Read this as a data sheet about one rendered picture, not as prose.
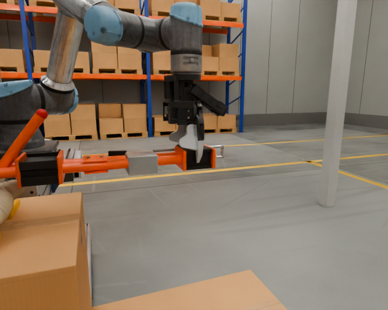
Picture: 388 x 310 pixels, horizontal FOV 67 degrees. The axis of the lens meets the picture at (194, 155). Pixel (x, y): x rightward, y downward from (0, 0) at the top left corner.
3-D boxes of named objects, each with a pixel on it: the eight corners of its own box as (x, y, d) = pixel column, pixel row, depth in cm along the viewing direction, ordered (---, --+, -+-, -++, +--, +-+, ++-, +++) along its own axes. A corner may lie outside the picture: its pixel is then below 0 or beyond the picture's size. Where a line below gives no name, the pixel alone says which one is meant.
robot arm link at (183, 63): (195, 58, 75) (207, 54, 67) (195, 76, 76) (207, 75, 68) (167, 56, 72) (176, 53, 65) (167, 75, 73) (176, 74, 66)
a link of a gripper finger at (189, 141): (178, 164, 70) (174, 127, 71) (202, 162, 72) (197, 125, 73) (182, 162, 67) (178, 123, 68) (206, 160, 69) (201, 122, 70)
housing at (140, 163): (129, 176, 67) (127, 157, 66) (125, 169, 73) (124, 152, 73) (159, 174, 70) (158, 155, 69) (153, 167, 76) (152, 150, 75)
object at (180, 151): (183, 171, 71) (183, 151, 70) (174, 164, 77) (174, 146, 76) (215, 168, 73) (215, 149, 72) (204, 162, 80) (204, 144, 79)
